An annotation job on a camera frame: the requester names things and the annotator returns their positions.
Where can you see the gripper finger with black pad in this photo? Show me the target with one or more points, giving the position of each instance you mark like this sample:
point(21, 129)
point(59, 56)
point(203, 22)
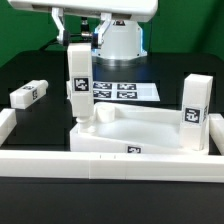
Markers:
point(97, 37)
point(63, 37)

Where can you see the white desk tabletop tray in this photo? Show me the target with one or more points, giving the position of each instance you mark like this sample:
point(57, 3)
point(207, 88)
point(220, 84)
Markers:
point(120, 128)

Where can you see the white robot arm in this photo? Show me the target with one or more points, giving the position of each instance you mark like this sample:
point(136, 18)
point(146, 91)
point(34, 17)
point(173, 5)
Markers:
point(117, 40)

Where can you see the fiducial marker sheet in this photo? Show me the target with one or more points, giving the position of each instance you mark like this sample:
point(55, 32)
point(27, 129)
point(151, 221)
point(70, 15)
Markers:
point(125, 91)

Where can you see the white U-shaped fence frame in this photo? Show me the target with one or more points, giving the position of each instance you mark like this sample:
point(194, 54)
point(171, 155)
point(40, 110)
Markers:
point(92, 165)

